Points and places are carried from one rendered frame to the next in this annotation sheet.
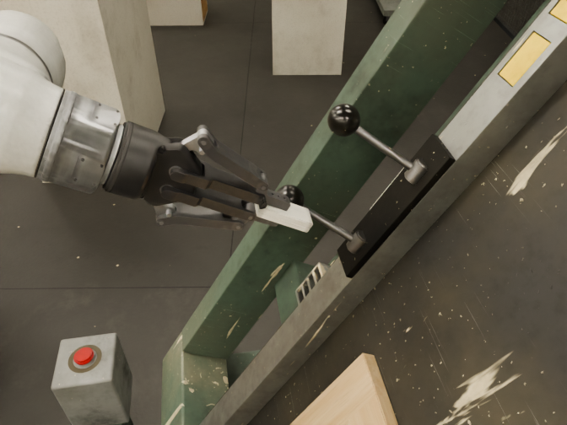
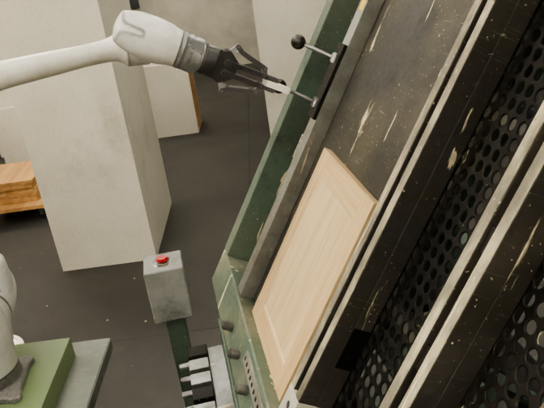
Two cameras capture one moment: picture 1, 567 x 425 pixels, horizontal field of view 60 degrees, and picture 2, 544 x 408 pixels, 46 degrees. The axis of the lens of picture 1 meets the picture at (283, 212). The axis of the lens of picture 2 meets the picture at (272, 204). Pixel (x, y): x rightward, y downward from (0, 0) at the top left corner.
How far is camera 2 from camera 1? 1.15 m
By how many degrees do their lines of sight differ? 17
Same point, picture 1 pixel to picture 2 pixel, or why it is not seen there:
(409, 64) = (334, 31)
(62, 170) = (185, 56)
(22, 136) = (173, 41)
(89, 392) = (167, 279)
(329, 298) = (307, 137)
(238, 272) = (259, 179)
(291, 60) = not seen: hidden behind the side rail
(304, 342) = (299, 170)
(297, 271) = not seen: hidden behind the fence
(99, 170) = (199, 56)
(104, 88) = (123, 167)
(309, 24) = not seen: hidden behind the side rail
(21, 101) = (172, 29)
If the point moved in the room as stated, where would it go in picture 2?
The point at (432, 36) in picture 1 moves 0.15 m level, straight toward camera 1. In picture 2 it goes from (342, 14) to (333, 24)
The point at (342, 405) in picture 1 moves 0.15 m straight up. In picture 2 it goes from (318, 173) to (312, 114)
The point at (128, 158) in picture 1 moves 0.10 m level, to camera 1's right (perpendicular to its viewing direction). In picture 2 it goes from (210, 52) to (251, 46)
